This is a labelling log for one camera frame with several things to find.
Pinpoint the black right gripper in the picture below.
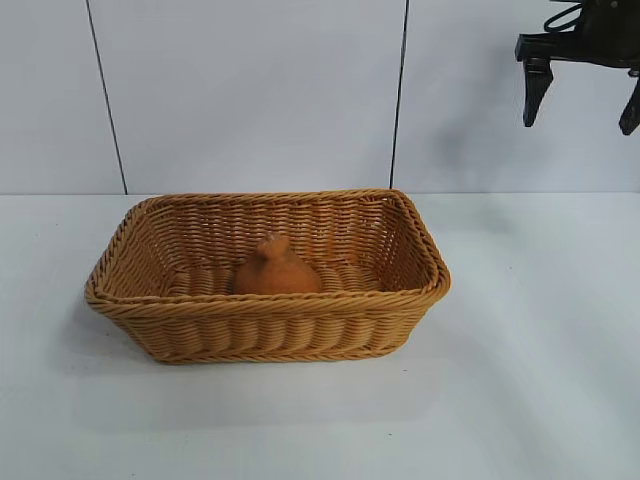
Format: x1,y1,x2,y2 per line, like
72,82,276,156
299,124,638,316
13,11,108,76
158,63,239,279
514,0,640,135

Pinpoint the soft orange fruit toy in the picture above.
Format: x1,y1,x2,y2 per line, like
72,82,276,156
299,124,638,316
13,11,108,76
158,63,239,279
229,234,324,296

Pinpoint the tan woven wicker basket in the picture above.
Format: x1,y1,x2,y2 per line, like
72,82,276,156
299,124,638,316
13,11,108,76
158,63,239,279
83,187,453,366

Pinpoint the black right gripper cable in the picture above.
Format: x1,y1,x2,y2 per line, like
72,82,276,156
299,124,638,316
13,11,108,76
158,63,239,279
542,1,584,34

